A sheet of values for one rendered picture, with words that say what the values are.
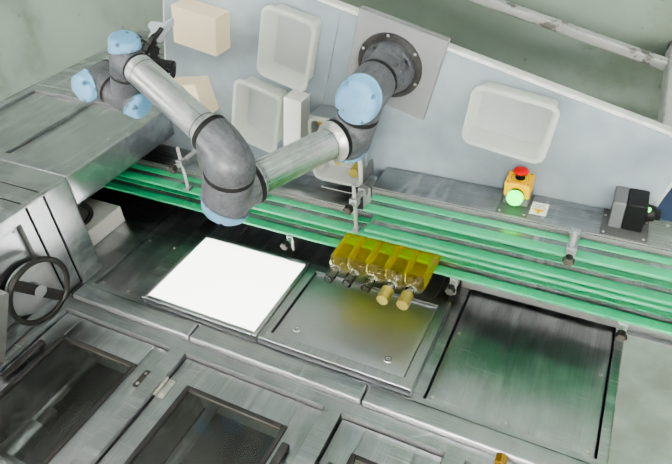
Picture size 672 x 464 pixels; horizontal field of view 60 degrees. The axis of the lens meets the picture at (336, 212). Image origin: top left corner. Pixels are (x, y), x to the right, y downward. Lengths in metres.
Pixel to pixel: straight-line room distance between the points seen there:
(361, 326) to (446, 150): 0.57
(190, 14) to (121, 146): 0.52
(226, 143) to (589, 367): 1.11
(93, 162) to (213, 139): 0.83
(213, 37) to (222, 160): 0.68
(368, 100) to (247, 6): 0.56
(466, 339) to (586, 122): 0.67
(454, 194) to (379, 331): 0.45
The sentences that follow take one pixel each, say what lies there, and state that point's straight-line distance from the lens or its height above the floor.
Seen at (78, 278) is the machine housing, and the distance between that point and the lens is 2.11.
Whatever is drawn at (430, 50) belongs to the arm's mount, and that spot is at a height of 0.77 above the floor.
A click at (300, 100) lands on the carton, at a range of 1.82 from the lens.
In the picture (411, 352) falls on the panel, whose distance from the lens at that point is 1.65.
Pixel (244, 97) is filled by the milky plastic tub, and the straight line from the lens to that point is 1.97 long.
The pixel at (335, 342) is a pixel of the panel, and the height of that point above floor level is 1.25.
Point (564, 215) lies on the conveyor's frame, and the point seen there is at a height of 0.82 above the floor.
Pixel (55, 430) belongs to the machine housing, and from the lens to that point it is 1.79.
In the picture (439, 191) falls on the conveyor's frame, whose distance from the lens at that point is 1.74.
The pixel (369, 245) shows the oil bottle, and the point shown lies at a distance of 1.73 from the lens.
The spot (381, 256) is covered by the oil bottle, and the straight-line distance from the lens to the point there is 1.69.
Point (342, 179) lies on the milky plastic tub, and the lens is 1.85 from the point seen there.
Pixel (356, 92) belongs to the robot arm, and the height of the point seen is 0.99.
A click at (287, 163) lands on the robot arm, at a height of 1.18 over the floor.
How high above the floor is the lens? 2.20
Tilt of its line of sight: 45 degrees down
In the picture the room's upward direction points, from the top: 142 degrees counter-clockwise
